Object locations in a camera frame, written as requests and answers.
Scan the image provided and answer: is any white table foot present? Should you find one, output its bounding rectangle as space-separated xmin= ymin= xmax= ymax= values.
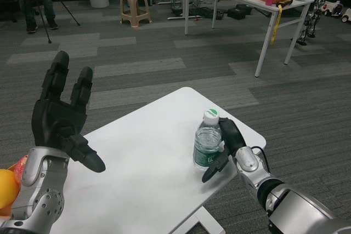
xmin=168 ymin=206 xmax=224 ymax=234

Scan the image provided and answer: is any black camera tripod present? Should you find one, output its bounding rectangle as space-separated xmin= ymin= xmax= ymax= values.
xmin=29 ymin=0 xmax=81 ymax=44

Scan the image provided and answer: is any clear water bottle white cap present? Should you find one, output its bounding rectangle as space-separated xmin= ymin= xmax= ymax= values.
xmin=193 ymin=109 xmax=223 ymax=169

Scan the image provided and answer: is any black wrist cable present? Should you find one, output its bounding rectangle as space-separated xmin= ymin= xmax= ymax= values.
xmin=251 ymin=146 xmax=271 ymax=175

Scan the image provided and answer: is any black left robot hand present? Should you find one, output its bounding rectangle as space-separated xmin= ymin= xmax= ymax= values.
xmin=31 ymin=50 xmax=106 ymax=174

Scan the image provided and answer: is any beige plastic stool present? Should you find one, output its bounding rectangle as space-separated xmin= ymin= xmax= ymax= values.
xmin=120 ymin=0 xmax=152 ymax=29

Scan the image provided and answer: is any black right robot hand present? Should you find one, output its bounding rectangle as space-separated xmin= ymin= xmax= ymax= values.
xmin=202 ymin=118 xmax=246 ymax=184

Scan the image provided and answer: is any standing silver humanoid robot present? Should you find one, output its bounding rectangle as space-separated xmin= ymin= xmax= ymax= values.
xmin=297 ymin=0 xmax=347 ymax=47

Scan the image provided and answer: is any yellow black tape measure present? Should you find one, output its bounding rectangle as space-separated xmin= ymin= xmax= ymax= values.
xmin=270 ymin=0 xmax=293 ymax=45

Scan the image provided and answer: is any red orange fruit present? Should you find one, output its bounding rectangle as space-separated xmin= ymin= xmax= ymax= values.
xmin=7 ymin=156 xmax=30 ymax=186

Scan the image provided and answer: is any yellow round fruit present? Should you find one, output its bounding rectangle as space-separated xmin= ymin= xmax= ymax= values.
xmin=0 ymin=168 xmax=21 ymax=209

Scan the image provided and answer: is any black floor case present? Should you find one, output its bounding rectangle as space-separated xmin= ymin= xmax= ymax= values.
xmin=227 ymin=4 xmax=253 ymax=21

